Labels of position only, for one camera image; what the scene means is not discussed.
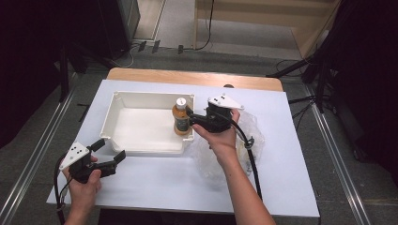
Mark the white table cover board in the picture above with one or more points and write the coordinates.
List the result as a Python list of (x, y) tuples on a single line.
[(156, 187)]

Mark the clear printed plastic bag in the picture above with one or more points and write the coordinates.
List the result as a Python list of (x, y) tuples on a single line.
[(255, 128)]

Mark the white plastic bin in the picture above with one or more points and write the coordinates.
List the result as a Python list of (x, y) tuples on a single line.
[(144, 131)]

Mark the light wooden shelf unit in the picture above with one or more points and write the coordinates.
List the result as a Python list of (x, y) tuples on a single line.
[(281, 15)]

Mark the dark cabinet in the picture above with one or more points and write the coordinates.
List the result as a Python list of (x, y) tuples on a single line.
[(122, 25)]

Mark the person's left hand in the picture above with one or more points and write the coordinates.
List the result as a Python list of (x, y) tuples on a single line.
[(83, 195)]

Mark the black tripod stand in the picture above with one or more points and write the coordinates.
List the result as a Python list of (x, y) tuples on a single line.
[(320, 81)]

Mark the orange juice bottle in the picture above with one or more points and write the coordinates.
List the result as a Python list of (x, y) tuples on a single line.
[(181, 120)]

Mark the metal floor rail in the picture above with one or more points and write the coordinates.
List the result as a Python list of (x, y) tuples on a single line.
[(338, 156), (37, 153)]

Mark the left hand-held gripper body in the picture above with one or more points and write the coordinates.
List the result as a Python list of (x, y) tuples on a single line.
[(75, 154)]

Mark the person's right hand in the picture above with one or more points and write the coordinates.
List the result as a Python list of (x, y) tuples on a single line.
[(222, 140)]

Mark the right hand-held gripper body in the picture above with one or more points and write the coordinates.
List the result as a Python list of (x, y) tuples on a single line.
[(223, 101)]

